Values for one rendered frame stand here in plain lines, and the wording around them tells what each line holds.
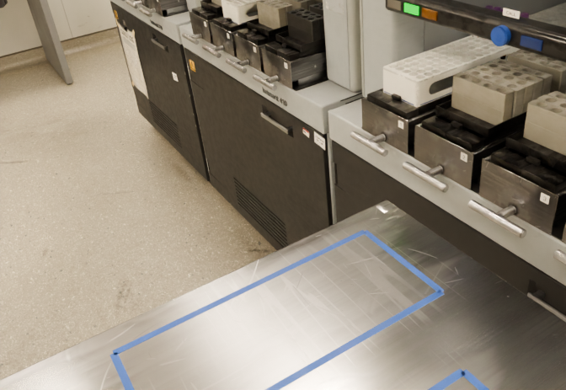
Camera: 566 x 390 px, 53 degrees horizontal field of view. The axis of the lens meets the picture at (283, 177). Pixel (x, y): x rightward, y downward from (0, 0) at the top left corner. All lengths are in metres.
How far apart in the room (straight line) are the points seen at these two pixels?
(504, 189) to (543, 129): 0.11
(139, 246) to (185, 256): 0.20
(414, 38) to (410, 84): 0.16
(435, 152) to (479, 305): 0.41
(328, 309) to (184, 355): 0.16
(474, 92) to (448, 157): 0.12
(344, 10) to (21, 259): 1.57
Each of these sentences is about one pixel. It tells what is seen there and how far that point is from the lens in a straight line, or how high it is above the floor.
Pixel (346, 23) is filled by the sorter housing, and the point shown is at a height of 0.90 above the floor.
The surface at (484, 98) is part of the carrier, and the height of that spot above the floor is 0.86.
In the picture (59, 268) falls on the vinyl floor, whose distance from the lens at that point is 2.23.
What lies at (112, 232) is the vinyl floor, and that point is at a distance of 2.31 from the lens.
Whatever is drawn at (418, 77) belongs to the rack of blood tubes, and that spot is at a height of 0.86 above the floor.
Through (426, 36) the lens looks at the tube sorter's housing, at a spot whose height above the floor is 0.88.
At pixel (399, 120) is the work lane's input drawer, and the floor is 0.80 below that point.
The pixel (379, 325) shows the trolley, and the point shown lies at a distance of 0.64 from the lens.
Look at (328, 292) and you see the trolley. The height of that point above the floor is 0.82.
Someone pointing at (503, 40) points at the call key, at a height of 0.98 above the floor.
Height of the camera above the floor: 1.29
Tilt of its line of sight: 32 degrees down
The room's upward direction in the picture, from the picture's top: 7 degrees counter-clockwise
